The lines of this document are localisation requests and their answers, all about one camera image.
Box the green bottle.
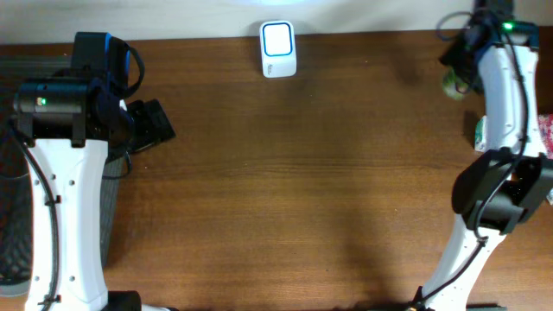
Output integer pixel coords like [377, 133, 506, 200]
[442, 68, 468, 100]

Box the small teal gum pack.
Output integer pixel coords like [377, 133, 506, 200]
[474, 116, 486, 153]

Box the red purple tissue pack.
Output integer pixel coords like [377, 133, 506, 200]
[538, 114, 553, 159]

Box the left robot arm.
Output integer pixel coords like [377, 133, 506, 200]
[10, 32, 175, 311]

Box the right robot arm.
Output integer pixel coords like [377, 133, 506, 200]
[406, 1, 552, 310]

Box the white barcode scanner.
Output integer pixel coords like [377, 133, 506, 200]
[259, 21, 297, 79]

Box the left black cable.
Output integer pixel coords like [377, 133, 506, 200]
[8, 42, 147, 311]

